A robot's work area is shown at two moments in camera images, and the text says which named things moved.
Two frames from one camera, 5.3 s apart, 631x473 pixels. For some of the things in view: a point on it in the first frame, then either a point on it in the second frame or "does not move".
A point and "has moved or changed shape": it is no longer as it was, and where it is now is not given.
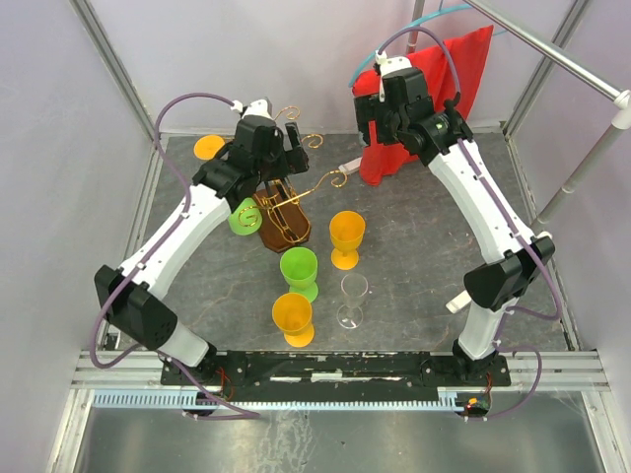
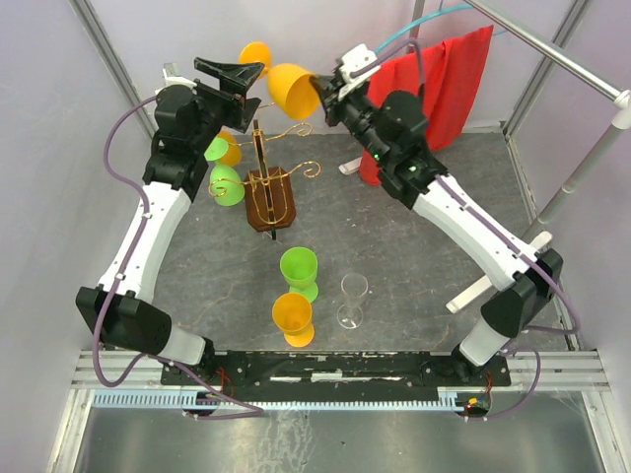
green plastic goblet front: (299, 268) does not move
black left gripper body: (274, 166) -> (222, 107)
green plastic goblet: (246, 218) has moved or changed shape
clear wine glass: (354, 287) does not move
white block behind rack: (351, 167) does not move
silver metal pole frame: (621, 102) does not move
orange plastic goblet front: (292, 313) does not move
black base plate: (332, 371) does not move
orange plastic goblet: (347, 230) -> (294, 89)
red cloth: (452, 71) does not move
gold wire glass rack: (284, 222) has moved or changed shape
